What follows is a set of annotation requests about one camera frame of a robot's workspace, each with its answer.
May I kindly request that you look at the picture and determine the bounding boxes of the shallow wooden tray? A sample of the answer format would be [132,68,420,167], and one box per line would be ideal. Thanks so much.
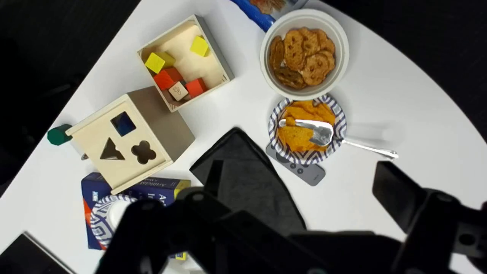
[135,13,236,114]

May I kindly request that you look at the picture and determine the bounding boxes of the black laptop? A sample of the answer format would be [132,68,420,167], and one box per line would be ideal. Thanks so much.
[0,231,78,274]

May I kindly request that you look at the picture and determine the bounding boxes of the empty patterned paper plate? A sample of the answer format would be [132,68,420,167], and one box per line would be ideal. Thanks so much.
[88,195,141,249]

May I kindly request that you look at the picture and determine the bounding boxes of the white round bowl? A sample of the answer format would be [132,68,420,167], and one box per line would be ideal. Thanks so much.
[259,7,350,100]

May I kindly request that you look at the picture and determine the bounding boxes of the blue book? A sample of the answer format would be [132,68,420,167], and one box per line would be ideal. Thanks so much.
[81,170,193,251]

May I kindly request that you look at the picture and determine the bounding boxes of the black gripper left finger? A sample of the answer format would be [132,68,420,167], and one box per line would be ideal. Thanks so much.
[202,158,225,201]

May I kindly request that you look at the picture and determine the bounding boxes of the red wooden block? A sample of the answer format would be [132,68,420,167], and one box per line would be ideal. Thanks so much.
[152,67,184,93]
[184,76,208,99]

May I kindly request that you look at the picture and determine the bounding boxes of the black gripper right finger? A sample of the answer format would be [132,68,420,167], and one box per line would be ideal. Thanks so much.
[371,160,432,234]

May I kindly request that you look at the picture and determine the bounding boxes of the green wooden cylinder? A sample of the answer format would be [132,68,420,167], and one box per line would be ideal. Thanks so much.
[46,123,74,147]

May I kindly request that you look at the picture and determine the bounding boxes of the blue snack package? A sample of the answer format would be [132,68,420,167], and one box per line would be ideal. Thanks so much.
[233,0,309,33]

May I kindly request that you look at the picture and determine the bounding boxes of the wooden shape sorter cube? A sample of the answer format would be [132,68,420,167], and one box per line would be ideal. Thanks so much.
[65,85,196,196]

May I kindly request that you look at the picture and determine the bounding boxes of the orange food pieces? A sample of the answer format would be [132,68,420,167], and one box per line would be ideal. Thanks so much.
[275,99,338,155]

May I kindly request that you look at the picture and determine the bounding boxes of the patterned paper plate with food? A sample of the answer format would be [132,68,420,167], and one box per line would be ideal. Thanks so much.
[266,93,348,166]

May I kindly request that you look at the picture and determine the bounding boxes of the natural wooden block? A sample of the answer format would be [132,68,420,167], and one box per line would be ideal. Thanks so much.
[167,80,190,103]

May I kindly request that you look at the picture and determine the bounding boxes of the yellow wooden block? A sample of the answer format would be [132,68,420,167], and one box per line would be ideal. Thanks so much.
[190,35,211,58]
[144,52,167,76]

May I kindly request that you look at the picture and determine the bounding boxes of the black cloth napkin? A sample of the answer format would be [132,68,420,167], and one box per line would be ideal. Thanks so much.
[189,126,309,237]

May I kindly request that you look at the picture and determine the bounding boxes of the pretzel crackers pile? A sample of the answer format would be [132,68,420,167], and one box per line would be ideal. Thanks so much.
[266,27,338,91]

